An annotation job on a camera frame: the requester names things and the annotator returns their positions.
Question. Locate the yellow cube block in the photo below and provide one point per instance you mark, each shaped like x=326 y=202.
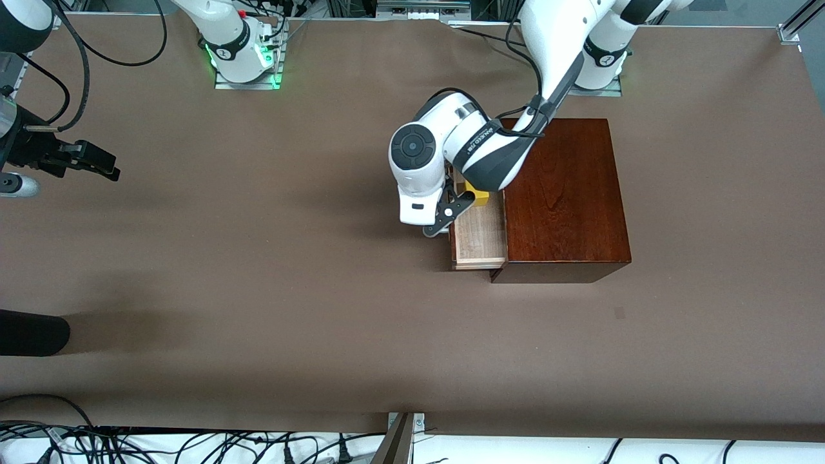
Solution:
x=478 y=196

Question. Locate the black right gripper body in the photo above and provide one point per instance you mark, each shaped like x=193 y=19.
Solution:
x=27 y=146

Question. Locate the black cylinder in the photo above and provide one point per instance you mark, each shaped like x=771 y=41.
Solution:
x=32 y=333

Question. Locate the aluminium profile bar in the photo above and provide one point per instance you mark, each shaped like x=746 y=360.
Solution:
x=396 y=444

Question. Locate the dark wooden cabinet box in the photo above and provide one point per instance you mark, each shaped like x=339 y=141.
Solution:
x=567 y=200

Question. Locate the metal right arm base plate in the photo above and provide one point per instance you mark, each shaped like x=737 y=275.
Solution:
x=222 y=85

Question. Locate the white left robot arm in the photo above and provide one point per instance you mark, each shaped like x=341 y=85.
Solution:
x=419 y=148

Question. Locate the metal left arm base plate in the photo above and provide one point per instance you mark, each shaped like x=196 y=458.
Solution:
x=612 y=93

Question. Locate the aluminium frame with sockets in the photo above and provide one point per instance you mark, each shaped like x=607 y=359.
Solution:
x=419 y=9

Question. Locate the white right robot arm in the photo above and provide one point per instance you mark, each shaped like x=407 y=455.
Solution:
x=225 y=32

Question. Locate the aluminium corner bracket profile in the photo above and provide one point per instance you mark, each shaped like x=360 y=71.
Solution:
x=789 y=33

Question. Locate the grey aluminium side rail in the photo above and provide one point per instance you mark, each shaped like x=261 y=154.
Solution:
x=19 y=77

